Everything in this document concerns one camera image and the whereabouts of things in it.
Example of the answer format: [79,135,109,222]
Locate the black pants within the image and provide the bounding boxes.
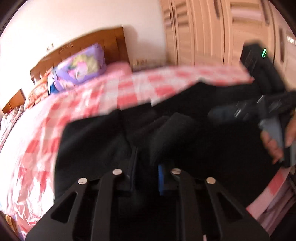
[53,81,292,241]

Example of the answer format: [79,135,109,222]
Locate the person's right hand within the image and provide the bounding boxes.
[260,113,296,164]

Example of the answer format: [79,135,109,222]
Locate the pink checkered bed sheet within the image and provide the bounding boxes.
[1,65,295,240]

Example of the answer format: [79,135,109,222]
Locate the light wooden wardrobe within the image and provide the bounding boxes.
[160,1,295,88]

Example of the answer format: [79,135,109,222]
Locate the wooden headboard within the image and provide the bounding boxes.
[30,26,130,83]
[2,89,26,114]

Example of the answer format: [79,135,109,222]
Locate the orange patterned pillow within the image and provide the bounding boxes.
[24,68,53,110]

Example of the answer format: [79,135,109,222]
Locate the floral covered nightstand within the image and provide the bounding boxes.
[131,59,163,72]

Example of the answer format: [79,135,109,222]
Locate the pink quilted pillow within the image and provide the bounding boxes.
[104,62,132,77]

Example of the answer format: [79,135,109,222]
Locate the purple floral folded quilt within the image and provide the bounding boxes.
[47,43,107,94]

